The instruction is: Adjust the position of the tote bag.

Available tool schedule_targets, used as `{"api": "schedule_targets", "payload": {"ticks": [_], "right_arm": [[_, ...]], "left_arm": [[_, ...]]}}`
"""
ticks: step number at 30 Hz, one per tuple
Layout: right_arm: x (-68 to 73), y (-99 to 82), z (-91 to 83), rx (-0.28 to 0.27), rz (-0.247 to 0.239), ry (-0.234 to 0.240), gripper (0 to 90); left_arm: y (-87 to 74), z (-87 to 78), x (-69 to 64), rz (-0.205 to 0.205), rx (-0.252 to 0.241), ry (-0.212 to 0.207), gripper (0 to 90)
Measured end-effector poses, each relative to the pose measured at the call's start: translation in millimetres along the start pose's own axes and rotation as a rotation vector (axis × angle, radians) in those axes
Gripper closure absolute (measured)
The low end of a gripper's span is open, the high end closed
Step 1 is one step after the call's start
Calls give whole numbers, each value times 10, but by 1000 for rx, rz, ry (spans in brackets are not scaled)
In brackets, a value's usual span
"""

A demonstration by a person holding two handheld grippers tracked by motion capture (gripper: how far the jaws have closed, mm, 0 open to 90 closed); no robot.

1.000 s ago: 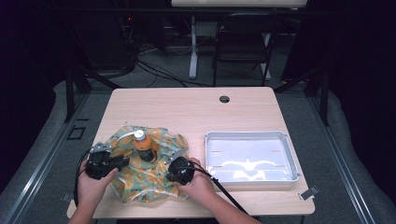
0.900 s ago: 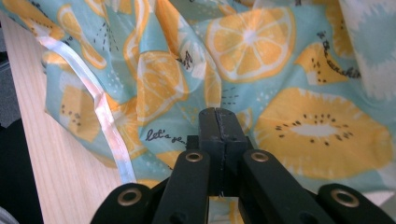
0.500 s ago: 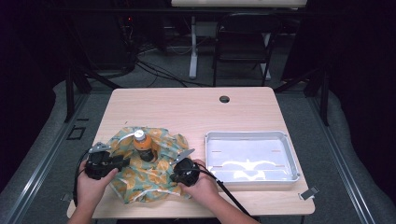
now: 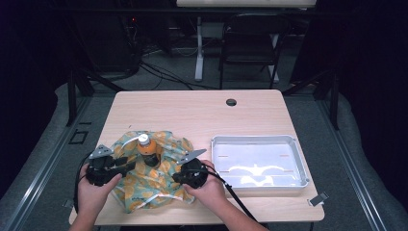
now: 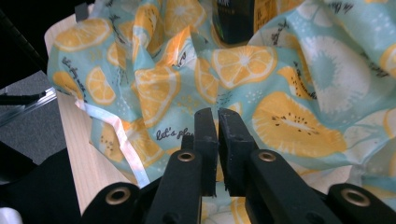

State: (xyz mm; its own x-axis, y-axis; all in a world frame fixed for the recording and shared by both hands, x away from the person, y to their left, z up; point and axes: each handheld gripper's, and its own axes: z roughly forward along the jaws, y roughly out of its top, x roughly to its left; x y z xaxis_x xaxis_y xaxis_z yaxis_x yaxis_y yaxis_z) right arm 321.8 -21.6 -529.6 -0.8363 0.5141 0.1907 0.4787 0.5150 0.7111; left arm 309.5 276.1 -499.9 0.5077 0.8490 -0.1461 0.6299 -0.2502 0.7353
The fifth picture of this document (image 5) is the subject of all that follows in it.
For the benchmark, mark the small grey and white tag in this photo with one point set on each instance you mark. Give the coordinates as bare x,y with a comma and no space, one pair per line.
81,11

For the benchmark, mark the teal orange-slice print bag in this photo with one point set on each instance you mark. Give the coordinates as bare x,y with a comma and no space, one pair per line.
264,93

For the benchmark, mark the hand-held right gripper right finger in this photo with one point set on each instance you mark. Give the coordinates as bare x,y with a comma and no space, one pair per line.
235,146

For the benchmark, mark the aluminium floor rail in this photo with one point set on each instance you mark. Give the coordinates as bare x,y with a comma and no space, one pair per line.
28,104

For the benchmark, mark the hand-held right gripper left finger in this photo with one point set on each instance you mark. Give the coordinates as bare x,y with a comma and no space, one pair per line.
205,146

